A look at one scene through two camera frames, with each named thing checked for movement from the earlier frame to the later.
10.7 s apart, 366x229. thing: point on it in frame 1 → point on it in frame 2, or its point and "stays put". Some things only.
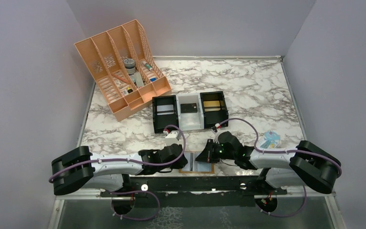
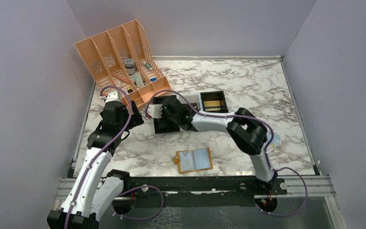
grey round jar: (129, 64) stays put
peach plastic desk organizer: (122, 63) stays put
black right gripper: (212, 151) → (163, 123)
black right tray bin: (215, 109) stays put
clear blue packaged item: (271, 140) stays put
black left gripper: (177, 155) → (135, 113)
